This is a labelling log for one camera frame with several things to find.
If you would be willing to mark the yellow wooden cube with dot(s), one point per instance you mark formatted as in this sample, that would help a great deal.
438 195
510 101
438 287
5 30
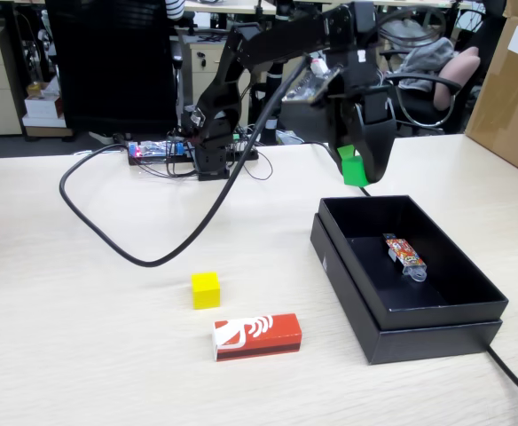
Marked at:
206 293

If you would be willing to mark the large black panel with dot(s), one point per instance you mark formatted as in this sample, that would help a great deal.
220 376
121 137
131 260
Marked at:
108 66

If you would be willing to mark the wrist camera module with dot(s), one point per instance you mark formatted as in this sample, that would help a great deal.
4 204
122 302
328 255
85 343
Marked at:
312 86

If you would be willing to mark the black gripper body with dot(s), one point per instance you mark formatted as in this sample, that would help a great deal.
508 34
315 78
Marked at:
356 66

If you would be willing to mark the red and white carton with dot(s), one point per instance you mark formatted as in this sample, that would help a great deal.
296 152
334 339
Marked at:
259 339

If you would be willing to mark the pink cushion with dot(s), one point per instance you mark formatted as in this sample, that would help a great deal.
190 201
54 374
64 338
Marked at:
456 77

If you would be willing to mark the stack of white boxes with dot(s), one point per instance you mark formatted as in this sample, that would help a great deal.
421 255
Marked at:
41 108

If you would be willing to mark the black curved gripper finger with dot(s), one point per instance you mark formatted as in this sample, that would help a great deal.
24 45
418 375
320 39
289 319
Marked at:
376 142

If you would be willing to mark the large brown cardboard box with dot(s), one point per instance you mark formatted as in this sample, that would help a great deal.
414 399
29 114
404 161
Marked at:
507 97

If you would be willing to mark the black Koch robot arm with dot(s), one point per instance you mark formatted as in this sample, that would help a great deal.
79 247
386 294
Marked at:
285 40

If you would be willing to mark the colourful candy pack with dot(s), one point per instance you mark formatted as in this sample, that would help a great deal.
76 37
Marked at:
403 253

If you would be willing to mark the white power strip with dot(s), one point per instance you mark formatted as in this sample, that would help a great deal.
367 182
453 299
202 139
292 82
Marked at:
104 136

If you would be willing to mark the black pole with white bands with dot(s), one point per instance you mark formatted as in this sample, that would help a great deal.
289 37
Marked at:
273 89

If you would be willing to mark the black cardboard box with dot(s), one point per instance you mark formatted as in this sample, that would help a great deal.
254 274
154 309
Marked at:
445 317

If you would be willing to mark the controller circuit board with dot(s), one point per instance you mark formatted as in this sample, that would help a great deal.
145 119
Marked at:
152 148

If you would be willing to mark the green wooden cube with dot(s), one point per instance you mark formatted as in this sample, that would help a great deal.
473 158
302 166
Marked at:
355 173

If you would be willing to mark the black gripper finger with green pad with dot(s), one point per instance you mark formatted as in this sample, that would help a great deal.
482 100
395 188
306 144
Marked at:
343 128

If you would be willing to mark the black office chair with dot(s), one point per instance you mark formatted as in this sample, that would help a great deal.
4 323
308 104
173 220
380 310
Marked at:
432 80

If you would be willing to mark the person in striped shirt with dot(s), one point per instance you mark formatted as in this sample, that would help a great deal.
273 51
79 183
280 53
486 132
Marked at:
175 9

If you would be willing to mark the black open box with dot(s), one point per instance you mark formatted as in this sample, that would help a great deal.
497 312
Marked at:
436 344

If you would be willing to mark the grey cloth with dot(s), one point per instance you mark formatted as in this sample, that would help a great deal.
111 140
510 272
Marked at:
427 60

